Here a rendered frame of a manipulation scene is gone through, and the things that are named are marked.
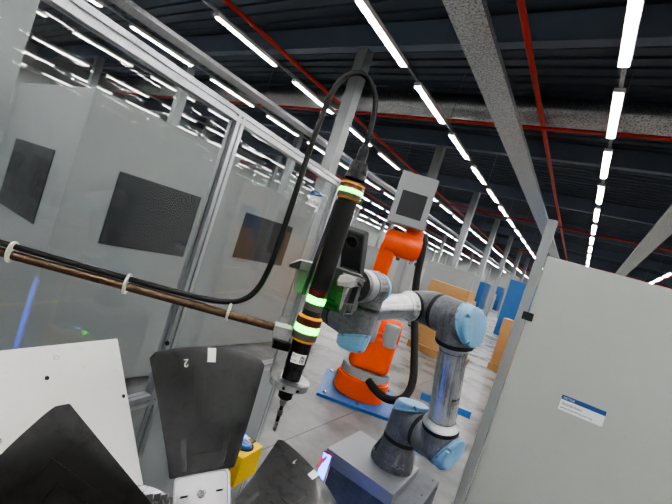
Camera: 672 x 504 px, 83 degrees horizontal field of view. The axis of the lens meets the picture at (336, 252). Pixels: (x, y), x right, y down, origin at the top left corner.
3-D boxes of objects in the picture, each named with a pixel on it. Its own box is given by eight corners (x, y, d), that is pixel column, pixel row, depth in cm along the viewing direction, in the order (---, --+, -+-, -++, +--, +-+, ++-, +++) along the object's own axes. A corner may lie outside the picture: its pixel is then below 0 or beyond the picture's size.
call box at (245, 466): (190, 463, 112) (201, 429, 111) (214, 451, 121) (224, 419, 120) (231, 494, 105) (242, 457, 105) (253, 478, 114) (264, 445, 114)
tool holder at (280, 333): (256, 385, 62) (275, 328, 62) (258, 369, 69) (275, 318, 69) (309, 398, 63) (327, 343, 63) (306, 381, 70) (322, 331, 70)
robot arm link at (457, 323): (428, 439, 134) (452, 291, 122) (464, 467, 122) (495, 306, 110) (404, 451, 127) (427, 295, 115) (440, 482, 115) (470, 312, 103)
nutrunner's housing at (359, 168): (273, 400, 64) (357, 140, 63) (273, 390, 68) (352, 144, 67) (295, 405, 65) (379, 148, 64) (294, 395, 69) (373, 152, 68)
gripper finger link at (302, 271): (281, 291, 64) (321, 298, 71) (292, 258, 64) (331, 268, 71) (272, 286, 67) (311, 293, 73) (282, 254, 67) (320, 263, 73)
